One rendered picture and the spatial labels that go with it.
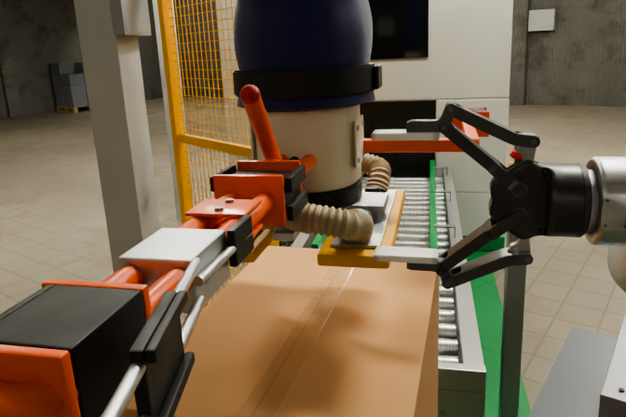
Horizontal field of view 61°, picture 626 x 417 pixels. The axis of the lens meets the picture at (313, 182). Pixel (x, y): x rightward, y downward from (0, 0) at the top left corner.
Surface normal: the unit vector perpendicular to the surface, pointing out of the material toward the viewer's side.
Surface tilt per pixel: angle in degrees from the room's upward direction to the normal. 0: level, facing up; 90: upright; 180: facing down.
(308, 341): 0
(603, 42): 90
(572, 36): 90
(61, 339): 0
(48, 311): 0
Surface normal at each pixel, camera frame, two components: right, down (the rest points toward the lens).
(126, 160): -0.21, 0.25
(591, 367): -0.04, -0.97
